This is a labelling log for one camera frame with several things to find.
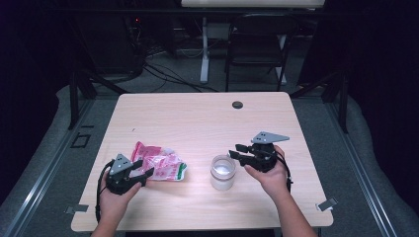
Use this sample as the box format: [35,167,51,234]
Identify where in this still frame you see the right hand-held gripper black cable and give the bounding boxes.
[276,152,294,195]

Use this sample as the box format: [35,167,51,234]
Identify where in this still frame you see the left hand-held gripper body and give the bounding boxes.
[105,152,142,196]

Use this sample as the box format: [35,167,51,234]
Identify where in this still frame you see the white desk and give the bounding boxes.
[180,0,326,85]

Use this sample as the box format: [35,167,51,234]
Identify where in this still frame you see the black floor cables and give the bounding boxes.
[139,60,220,94]

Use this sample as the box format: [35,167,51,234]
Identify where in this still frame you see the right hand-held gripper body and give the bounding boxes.
[244,130,291,174]

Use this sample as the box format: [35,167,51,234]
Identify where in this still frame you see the pink printed clear plastic bag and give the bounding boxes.
[130,141,188,182]

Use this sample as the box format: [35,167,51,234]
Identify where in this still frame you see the clear plastic cup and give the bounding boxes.
[209,154,237,192]

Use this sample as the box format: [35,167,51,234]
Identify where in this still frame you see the hand-held gripper black cable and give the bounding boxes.
[276,152,294,195]
[94,160,115,224]

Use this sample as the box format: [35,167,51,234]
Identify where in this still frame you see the person's left hand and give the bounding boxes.
[98,172,143,216]

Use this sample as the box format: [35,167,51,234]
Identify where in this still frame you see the black equipment cabinet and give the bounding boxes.
[76,14,141,76]

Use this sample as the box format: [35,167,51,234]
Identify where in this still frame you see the black metal stand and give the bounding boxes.
[290,69,351,134]
[67,69,130,131]

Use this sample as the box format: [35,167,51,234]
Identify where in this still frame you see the left hand-held gripper black cable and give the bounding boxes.
[94,160,115,224]

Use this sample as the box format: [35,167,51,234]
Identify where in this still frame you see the person's right hand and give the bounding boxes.
[243,145,292,200]

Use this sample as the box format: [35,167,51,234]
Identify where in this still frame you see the black folding chair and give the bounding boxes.
[224,13,300,94]

